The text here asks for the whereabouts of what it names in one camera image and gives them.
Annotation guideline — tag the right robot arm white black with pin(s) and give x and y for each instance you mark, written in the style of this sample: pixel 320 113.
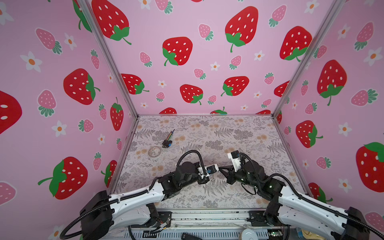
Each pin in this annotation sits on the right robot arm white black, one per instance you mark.
pixel 289 207

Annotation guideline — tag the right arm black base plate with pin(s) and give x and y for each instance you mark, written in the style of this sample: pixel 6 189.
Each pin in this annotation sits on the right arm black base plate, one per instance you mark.
pixel 257 218

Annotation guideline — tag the green circuit board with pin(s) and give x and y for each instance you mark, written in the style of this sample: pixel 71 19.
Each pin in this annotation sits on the green circuit board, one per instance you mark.
pixel 275 235

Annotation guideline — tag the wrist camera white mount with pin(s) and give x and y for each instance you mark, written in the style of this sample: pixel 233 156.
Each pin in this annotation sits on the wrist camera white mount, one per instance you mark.
pixel 209 170
pixel 234 159

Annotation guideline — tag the white round puck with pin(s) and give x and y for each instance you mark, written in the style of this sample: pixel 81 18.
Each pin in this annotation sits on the white round puck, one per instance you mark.
pixel 248 234

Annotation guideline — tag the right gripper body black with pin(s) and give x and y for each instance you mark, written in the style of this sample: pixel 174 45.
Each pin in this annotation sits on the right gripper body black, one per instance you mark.
pixel 240 176

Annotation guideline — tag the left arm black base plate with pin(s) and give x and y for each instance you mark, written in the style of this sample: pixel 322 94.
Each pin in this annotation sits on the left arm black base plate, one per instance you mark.
pixel 160 220

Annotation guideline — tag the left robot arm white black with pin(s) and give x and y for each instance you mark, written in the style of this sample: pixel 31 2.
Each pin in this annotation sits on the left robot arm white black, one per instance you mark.
pixel 105 212

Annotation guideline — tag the grey perforated metal ring disc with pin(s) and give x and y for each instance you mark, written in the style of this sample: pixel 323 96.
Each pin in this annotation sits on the grey perforated metal ring disc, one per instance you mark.
pixel 154 152

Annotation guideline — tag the black device at front edge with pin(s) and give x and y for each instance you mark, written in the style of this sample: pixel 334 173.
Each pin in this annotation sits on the black device at front edge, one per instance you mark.
pixel 186 236

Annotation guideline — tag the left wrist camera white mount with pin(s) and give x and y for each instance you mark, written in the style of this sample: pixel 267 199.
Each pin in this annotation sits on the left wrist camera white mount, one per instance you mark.
pixel 209 170

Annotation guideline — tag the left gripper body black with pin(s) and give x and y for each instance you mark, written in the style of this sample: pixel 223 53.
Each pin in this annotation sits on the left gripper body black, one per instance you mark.
pixel 194 176

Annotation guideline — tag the gold computer mouse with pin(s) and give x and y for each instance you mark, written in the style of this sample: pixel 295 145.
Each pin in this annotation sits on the gold computer mouse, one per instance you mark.
pixel 306 235

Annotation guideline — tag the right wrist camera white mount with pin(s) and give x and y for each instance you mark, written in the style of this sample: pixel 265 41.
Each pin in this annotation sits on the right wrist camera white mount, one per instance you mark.
pixel 234 159

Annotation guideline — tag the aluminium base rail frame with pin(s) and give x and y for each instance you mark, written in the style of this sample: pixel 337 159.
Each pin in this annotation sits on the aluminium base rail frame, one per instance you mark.
pixel 208 225

